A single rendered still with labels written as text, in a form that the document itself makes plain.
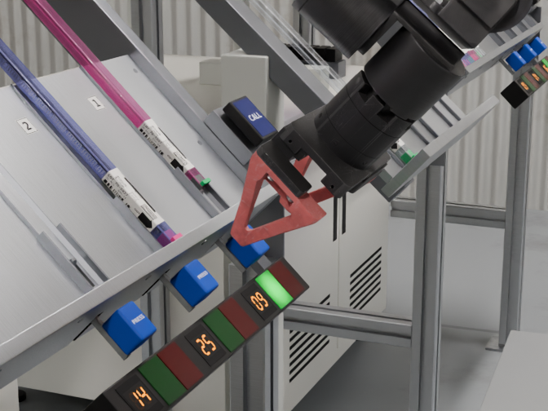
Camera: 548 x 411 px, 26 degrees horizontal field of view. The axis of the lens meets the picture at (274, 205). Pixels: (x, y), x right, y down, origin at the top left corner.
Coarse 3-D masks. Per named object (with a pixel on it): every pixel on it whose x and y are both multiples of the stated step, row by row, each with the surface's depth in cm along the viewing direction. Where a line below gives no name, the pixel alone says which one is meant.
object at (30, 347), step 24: (264, 192) 112; (216, 216) 103; (192, 240) 98; (216, 240) 108; (144, 264) 91; (168, 264) 96; (96, 288) 85; (120, 288) 87; (144, 288) 97; (72, 312) 82; (96, 312) 87; (24, 336) 77; (48, 336) 78; (72, 336) 88; (0, 360) 74; (24, 360) 80; (0, 384) 80
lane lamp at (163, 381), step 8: (152, 360) 89; (160, 360) 90; (144, 368) 88; (152, 368) 89; (160, 368) 89; (144, 376) 87; (152, 376) 88; (160, 376) 89; (168, 376) 89; (152, 384) 88; (160, 384) 88; (168, 384) 89; (176, 384) 89; (160, 392) 87; (168, 392) 88; (176, 392) 89; (168, 400) 87
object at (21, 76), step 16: (0, 48) 99; (0, 64) 99; (16, 64) 99; (16, 80) 99; (32, 80) 99; (32, 96) 99; (48, 96) 99; (48, 112) 99; (64, 112) 99; (64, 128) 98; (80, 128) 99; (80, 144) 98; (96, 160) 98; (160, 224) 98; (160, 240) 98
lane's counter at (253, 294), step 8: (248, 288) 105; (256, 288) 106; (248, 296) 104; (256, 296) 105; (264, 296) 106; (256, 304) 104; (264, 304) 105; (272, 304) 106; (264, 312) 105; (272, 312) 105
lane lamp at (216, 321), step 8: (216, 312) 99; (208, 320) 98; (216, 320) 99; (224, 320) 99; (216, 328) 98; (224, 328) 99; (232, 328) 99; (216, 336) 97; (224, 336) 98; (232, 336) 99; (240, 336) 99; (224, 344) 97; (232, 344) 98; (240, 344) 99
